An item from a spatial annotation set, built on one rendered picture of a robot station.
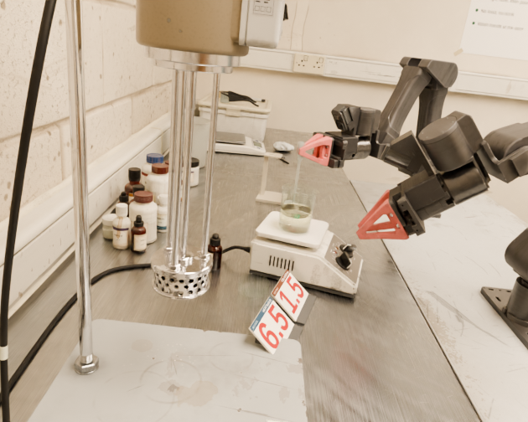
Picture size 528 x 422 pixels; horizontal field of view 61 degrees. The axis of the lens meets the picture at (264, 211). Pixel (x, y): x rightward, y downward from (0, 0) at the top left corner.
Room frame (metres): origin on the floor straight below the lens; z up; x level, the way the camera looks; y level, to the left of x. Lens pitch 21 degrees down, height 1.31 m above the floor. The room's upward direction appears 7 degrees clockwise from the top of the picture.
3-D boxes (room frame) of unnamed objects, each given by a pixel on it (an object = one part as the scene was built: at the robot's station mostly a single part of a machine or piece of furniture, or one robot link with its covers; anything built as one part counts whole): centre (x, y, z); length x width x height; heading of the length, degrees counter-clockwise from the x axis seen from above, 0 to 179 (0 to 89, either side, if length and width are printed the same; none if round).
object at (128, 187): (0.95, 0.30, 0.95); 0.04 x 0.04 x 0.11
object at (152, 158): (1.07, 0.28, 0.96); 0.06 x 0.06 x 0.11
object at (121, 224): (0.78, 0.27, 0.94); 0.03 x 0.03 x 0.09
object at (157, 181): (1.00, 0.25, 0.95); 0.06 x 0.06 x 0.11
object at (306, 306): (0.64, -0.07, 0.92); 0.09 x 0.06 x 0.04; 164
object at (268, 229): (0.78, -0.06, 0.98); 0.12 x 0.12 x 0.01; 76
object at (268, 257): (0.77, -0.08, 0.94); 0.22 x 0.13 x 0.08; 76
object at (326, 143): (1.03, -0.09, 1.08); 0.09 x 0.07 x 0.07; 125
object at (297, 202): (0.76, -0.06, 1.03); 0.07 x 0.06 x 0.08; 74
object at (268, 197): (1.17, -0.02, 0.96); 0.08 x 0.08 x 0.13; 84
